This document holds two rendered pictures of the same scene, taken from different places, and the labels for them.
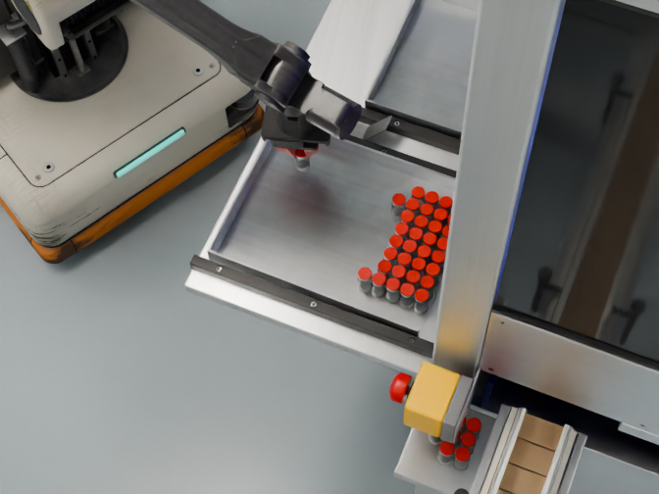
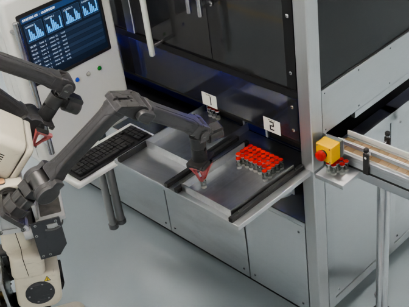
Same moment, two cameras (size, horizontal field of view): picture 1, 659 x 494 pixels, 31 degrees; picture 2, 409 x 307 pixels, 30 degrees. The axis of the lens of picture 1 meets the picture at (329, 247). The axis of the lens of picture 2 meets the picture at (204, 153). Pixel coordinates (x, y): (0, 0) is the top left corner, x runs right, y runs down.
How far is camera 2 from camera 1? 213 cm
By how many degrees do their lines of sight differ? 49
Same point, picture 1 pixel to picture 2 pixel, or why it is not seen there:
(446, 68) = (184, 147)
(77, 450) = not seen: outside the picture
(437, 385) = (326, 141)
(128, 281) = not seen: outside the picture
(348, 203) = (227, 178)
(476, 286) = (316, 80)
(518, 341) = (328, 99)
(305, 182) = (212, 187)
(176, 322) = not seen: outside the picture
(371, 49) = (163, 162)
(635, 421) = (357, 105)
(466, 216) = (310, 43)
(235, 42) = (190, 116)
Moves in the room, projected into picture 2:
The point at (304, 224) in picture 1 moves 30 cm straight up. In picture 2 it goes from (230, 190) to (221, 122)
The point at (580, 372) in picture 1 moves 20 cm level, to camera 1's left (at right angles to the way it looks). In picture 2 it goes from (342, 95) to (332, 124)
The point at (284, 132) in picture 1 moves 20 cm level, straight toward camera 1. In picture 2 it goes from (203, 161) to (257, 165)
